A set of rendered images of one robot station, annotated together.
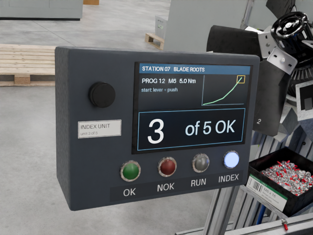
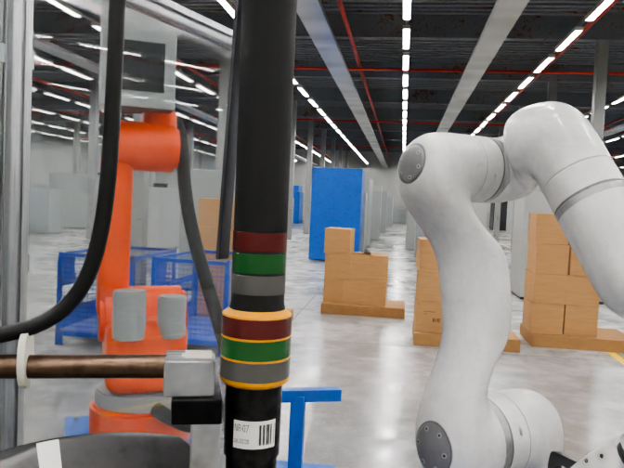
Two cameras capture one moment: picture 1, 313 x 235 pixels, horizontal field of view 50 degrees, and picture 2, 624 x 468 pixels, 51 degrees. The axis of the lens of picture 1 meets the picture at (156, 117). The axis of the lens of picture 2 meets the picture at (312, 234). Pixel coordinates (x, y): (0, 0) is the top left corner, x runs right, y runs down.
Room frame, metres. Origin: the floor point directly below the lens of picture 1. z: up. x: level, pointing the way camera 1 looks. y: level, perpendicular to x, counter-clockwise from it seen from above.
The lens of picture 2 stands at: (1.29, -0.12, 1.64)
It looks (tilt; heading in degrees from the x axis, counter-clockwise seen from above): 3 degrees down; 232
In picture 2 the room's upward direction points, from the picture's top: 3 degrees clockwise
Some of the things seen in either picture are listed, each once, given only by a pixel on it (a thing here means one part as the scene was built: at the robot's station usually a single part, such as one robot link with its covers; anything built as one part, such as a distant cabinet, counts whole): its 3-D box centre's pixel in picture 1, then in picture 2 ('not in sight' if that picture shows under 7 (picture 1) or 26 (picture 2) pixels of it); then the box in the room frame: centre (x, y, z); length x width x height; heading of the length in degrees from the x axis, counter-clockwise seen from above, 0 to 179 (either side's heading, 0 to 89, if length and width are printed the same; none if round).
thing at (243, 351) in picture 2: not in sight; (255, 344); (1.07, -0.46, 1.54); 0.04 x 0.04 x 0.01
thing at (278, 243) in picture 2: not in sight; (260, 240); (1.07, -0.46, 1.61); 0.03 x 0.03 x 0.01
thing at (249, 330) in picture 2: not in sight; (256, 323); (1.07, -0.46, 1.56); 0.04 x 0.04 x 0.01
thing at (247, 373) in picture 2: not in sight; (254, 364); (1.07, -0.46, 1.53); 0.04 x 0.04 x 0.01
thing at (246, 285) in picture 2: not in sight; (258, 282); (1.07, -0.46, 1.58); 0.03 x 0.03 x 0.01
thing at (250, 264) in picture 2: not in sight; (259, 262); (1.07, -0.46, 1.60); 0.03 x 0.03 x 0.01
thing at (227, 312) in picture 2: not in sight; (255, 344); (1.07, -0.46, 1.54); 0.04 x 0.04 x 0.05
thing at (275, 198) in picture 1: (287, 179); not in sight; (0.82, -0.40, 0.85); 0.22 x 0.17 x 0.07; 133
